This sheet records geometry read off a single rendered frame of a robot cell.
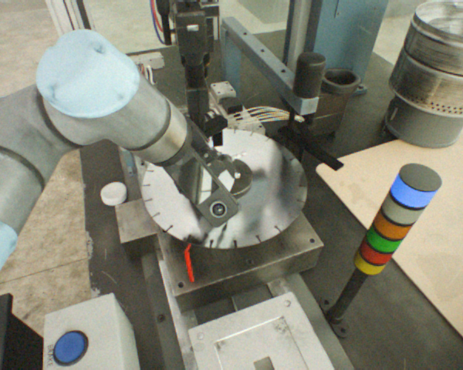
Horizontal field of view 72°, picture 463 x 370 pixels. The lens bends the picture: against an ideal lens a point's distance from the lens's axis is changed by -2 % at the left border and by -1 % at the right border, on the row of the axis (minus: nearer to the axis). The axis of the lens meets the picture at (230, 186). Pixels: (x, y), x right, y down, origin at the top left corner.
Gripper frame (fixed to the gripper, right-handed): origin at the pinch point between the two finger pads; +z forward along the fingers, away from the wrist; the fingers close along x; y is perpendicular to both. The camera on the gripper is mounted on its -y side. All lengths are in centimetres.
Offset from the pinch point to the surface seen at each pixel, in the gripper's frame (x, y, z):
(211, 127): -4.4, 14.2, 1.3
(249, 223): -0.1, -6.2, 3.0
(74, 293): 96, 38, 71
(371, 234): -14.3, -19.9, -3.8
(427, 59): -60, 11, 32
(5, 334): 53, 3, -1
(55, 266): 102, 56, 72
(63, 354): 31.4, -10.7, -11.1
